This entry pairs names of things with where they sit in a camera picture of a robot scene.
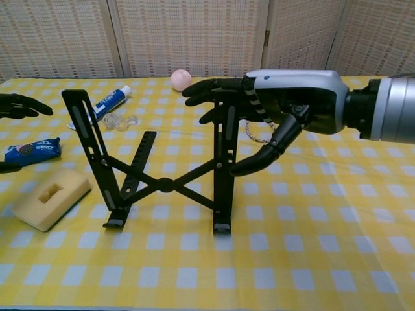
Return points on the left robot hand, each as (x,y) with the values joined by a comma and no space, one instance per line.
(19,105)

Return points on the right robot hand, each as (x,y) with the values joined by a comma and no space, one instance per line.
(298,84)

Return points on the black folding laptop stand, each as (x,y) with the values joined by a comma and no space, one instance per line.
(165,185)

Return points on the blue cookie packet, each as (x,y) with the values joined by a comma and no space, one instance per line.
(42,149)

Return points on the blue white toothpaste tube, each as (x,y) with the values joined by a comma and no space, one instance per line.
(113,97)

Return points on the clear plastic piece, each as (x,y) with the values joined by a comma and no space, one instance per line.
(113,120)

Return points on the yellow sponge with cutout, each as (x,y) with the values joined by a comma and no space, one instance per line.
(68,188)

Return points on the bamboo folding screen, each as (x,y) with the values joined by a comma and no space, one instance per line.
(194,32)

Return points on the pink ball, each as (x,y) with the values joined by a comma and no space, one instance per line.
(181,80)

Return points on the yellow checked tablecloth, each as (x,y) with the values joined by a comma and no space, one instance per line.
(291,243)

